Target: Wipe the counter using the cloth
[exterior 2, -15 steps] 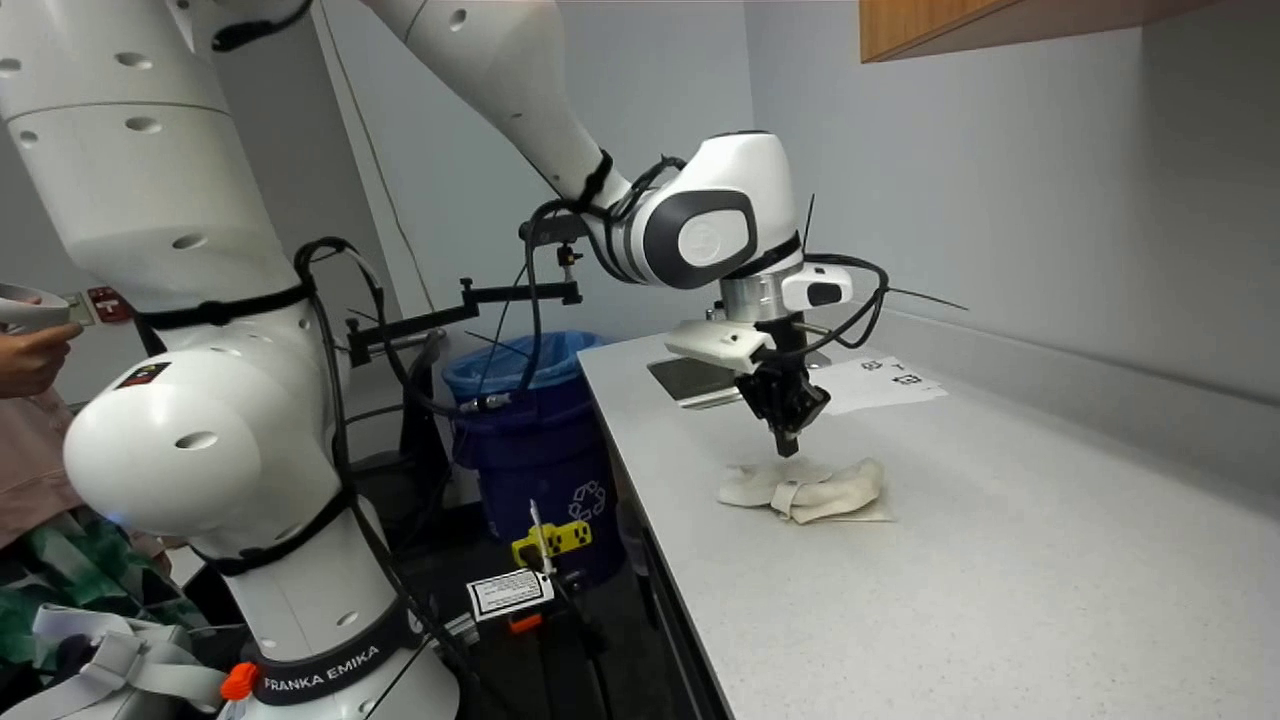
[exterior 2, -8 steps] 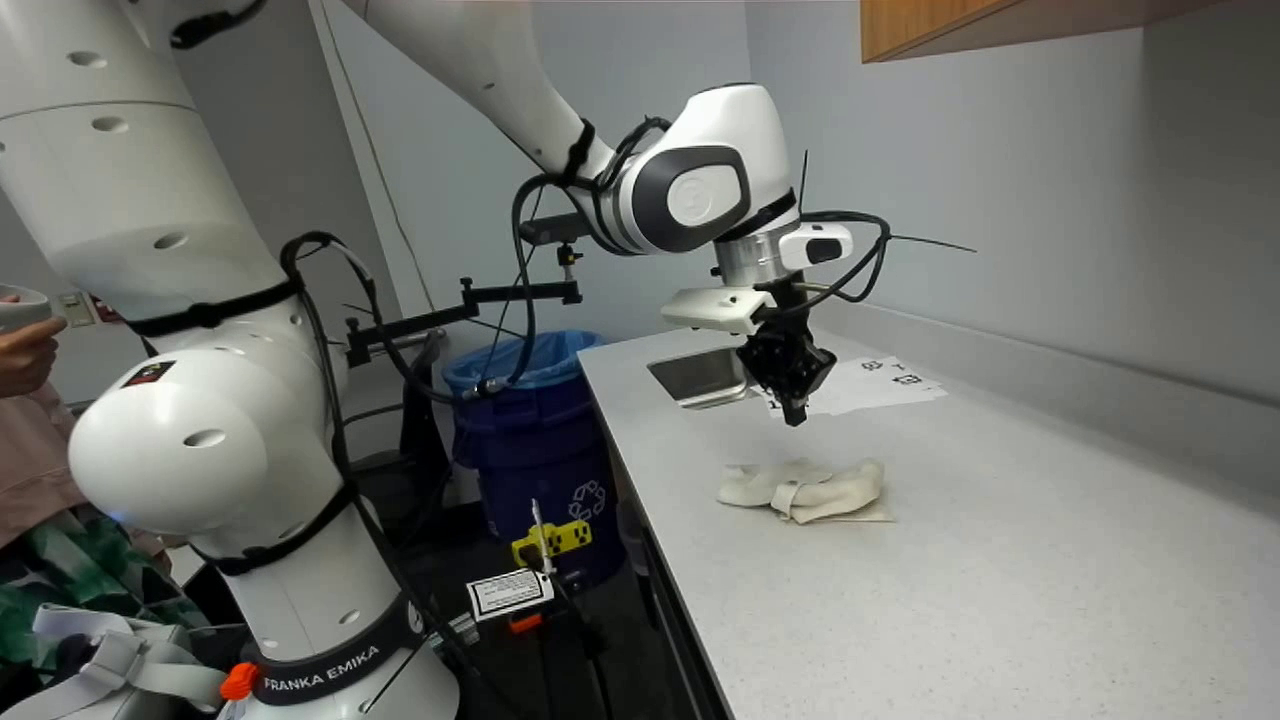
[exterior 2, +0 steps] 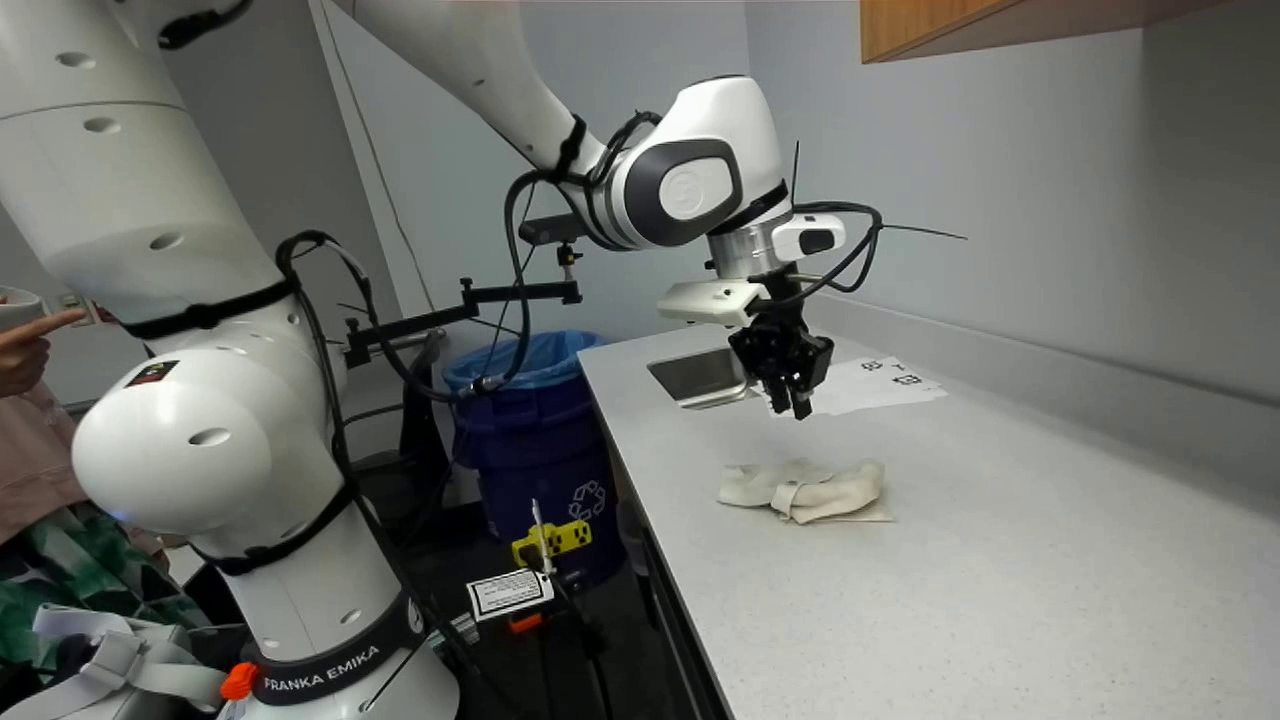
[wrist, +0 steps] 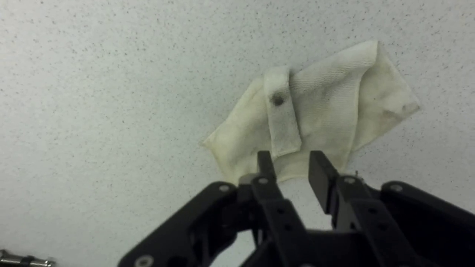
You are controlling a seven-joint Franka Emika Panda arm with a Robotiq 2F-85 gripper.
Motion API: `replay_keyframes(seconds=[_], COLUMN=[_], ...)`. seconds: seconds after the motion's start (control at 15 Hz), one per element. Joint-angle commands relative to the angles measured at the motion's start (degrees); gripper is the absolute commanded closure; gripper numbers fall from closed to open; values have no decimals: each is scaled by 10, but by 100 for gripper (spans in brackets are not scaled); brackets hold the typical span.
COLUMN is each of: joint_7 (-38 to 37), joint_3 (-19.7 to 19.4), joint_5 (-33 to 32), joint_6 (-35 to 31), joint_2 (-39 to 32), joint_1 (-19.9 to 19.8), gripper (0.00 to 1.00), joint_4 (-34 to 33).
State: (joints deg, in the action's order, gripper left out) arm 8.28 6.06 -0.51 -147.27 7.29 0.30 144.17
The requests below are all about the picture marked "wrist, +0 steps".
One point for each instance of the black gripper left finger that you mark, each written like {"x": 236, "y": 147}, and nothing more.
{"x": 277, "y": 212}

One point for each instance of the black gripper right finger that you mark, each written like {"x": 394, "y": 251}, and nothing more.
{"x": 321, "y": 178}

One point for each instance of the cream cleaning cloth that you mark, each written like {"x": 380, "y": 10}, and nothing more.
{"x": 336, "y": 98}

